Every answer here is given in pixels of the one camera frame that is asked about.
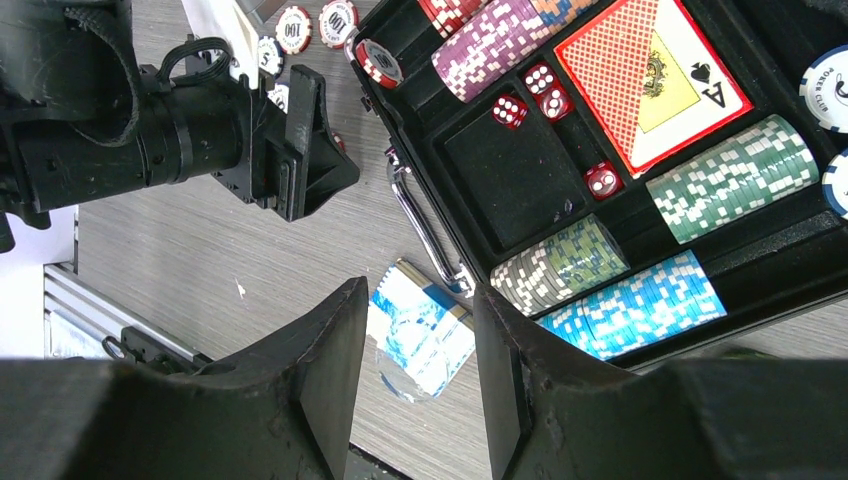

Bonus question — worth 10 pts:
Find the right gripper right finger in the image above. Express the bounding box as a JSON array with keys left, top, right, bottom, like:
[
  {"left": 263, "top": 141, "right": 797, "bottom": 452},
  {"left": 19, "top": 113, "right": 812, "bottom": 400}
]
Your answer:
[{"left": 473, "top": 286, "right": 663, "bottom": 479}]

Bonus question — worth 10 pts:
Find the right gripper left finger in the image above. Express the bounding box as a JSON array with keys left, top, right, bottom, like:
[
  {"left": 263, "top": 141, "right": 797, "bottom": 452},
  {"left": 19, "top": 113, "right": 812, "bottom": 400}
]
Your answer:
[{"left": 198, "top": 277, "right": 368, "bottom": 479}]

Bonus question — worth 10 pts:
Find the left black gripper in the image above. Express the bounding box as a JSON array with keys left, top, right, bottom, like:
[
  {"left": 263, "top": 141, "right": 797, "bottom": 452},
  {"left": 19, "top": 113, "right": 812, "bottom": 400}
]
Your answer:
[{"left": 138, "top": 37, "right": 361, "bottom": 222}]

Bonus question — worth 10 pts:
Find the blue playing card deck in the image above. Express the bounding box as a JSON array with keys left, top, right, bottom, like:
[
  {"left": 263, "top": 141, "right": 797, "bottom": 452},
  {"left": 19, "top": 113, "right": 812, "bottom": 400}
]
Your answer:
[{"left": 366, "top": 259, "right": 475, "bottom": 403}]

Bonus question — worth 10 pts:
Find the purple poker chip stack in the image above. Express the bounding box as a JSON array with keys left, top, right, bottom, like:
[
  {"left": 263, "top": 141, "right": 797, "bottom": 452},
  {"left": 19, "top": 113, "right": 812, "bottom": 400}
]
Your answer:
[{"left": 431, "top": 1, "right": 563, "bottom": 103}]

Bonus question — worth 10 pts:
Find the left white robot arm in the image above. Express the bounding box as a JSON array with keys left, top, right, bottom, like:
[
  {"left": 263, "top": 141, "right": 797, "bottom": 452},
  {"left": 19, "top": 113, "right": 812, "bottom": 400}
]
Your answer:
[{"left": 1, "top": 1, "right": 360, "bottom": 252}]

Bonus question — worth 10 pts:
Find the blue white chip lower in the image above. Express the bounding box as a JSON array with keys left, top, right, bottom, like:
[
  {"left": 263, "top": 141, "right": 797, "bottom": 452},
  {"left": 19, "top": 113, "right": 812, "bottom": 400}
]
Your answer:
[{"left": 266, "top": 82, "right": 290, "bottom": 113}]

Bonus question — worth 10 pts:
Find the grey camo chip stack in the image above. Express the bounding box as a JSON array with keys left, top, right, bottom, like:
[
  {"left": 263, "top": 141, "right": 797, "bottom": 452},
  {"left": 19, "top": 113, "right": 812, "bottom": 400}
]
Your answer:
[{"left": 490, "top": 214, "right": 630, "bottom": 316}]

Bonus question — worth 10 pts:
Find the red white 100 chip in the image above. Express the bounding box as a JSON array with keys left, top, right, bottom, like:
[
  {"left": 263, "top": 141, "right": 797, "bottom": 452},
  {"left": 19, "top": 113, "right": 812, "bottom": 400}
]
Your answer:
[
  {"left": 319, "top": 0, "right": 359, "bottom": 49},
  {"left": 275, "top": 5, "right": 312, "bottom": 55}
]

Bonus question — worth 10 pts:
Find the light blue chip stack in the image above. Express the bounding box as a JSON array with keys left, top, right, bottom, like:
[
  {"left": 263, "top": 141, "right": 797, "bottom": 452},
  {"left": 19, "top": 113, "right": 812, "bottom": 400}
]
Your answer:
[{"left": 538, "top": 250, "right": 727, "bottom": 361}]

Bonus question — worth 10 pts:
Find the red die in case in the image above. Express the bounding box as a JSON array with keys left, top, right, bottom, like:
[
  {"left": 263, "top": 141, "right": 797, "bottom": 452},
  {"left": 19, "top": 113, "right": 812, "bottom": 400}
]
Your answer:
[
  {"left": 523, "top": 62, "right": 557, "bottom": 97},
  {"left": 491, "top": 94, "right": 528, "bottom": 130},
  {"left": 583, "top": 161, "right": 624, "bottom": 201},
  {"left": 539, "top": 86, "right": 574, "bottom": 123}
]

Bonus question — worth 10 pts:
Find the red poker chip stack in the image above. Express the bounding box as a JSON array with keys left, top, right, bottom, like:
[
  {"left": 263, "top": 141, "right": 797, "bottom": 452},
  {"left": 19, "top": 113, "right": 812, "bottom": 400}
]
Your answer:
[{"left": 417, "top": 0, "right": 488, "bottom": 39}]

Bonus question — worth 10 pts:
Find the black poker chip case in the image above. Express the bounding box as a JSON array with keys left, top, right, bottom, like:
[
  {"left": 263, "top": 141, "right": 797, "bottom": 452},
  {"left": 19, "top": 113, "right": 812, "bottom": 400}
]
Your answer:
[{"left": 358, "top": 1, "right": 847, "bottom": 369}]

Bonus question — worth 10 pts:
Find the blue orange chip stack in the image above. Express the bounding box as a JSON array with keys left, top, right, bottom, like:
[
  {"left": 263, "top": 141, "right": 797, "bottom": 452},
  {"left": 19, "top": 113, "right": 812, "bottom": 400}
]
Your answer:
[{"left": 530, "top": 0, "right": 597, "bottom": 27}]

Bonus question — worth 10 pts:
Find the red playing card deck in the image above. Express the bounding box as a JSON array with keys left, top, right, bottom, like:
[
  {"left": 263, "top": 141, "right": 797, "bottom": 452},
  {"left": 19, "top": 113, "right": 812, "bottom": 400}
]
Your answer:
[{"left": 553, "top": 0, "right": 754, "bottom": 178}]

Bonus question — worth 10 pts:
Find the green poker chip stack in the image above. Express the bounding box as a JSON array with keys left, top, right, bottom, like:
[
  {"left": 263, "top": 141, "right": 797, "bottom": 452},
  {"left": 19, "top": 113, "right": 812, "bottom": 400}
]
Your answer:
[{"left": 646, "top": 114, "right": 820, "bottom": 244}]

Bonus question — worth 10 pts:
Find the blue white chip on lid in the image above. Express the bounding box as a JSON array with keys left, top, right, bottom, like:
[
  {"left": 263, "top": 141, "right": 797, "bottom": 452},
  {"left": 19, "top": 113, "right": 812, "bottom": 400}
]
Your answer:
[{"left": 799, "top": 45, "right": 847, "bottom": 134}]

